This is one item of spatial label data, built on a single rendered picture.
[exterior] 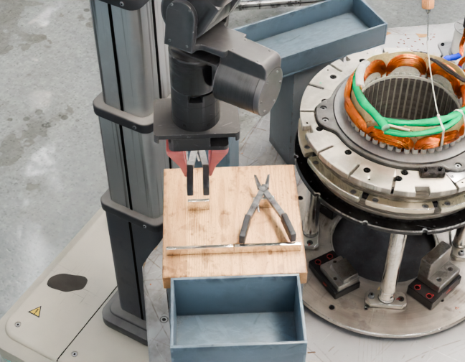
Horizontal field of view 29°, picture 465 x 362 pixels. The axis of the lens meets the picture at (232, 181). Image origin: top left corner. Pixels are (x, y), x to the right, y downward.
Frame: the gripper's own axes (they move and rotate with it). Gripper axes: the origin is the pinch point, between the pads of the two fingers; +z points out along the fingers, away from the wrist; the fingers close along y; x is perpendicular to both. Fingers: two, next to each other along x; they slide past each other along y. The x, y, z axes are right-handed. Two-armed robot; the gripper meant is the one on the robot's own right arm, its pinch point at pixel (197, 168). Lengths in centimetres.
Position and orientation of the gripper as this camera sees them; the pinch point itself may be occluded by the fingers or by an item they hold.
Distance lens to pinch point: 114.2
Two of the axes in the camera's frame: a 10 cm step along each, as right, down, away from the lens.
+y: 10.0, -0.4, 0.4
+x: -0.6, -7.3, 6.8
